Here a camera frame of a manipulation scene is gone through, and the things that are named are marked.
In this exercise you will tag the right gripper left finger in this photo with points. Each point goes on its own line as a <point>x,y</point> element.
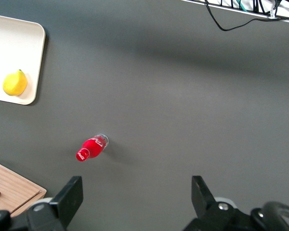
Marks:
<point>69,199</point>

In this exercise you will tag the cream plastic tray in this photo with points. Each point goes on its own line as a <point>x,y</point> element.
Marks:
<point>14,48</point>

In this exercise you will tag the wooden drawer cabinet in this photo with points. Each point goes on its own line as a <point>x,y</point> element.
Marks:
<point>12,190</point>

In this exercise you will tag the yellow lemon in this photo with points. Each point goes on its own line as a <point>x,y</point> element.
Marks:
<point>14,84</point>

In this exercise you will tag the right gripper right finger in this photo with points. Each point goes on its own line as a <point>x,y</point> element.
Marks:
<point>200,195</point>

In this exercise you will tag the red cola bottle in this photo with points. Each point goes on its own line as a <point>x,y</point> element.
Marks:
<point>91,146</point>

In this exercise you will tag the shorter wooden drawer front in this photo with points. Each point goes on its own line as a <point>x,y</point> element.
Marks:
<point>7,185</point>

